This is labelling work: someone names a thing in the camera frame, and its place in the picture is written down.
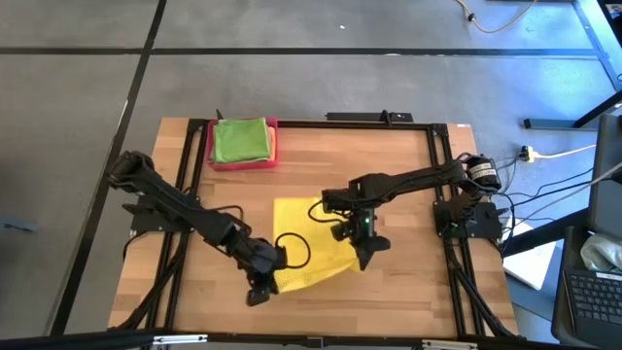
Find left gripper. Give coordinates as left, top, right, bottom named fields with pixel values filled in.
left=235, top=236, right=289, bottom=308

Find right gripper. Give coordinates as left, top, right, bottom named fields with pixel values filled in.
left=329, top=206, right=393, bottom=272

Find bright green microfiber towel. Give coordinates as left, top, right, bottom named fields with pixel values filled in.
left=212, top=118, right=272, bottom=164

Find pink plastic bin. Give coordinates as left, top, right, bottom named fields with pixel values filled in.
left=206, top=116, right=280, bottom=172

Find white board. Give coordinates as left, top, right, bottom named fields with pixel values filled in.
left=501, top=218, right=559, bottom=292

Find grey metal bar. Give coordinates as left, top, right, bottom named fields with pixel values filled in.
left=523, top=117, right=600, bottom=131

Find black laptop keyboard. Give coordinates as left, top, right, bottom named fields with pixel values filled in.
left=551, top=266, right=622, bottom=349

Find pale cloth bundle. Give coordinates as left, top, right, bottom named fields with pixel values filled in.
left=579, top=231, right=622, bottom=274

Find black stand legs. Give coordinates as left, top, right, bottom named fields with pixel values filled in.
left=571, top=0, right=622, bottom=128

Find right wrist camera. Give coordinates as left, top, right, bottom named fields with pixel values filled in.
left=354, top=211, right=378, bottom=240

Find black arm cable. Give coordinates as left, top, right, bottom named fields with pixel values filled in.
left=273, top=231, right=312, bottom=270
left=307, top=198, right=344, bottom=226

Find silver frame bracket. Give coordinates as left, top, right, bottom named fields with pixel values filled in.
left=152, top=332, right=209, bottom=346
left=420, top=338, right=478, bottom=350

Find black aluminium table frame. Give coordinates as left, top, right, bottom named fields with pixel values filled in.
left=109, top=110, right=520, bottom=341

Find black power cable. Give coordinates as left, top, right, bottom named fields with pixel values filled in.
left=495, top=155, right=597, bottom=254

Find white cable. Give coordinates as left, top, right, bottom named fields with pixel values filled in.
left=532, top=142, right=622, bottom=195

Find yellow floor cable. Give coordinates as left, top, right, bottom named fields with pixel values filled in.
left=454, top=0, right=538, bottom=35

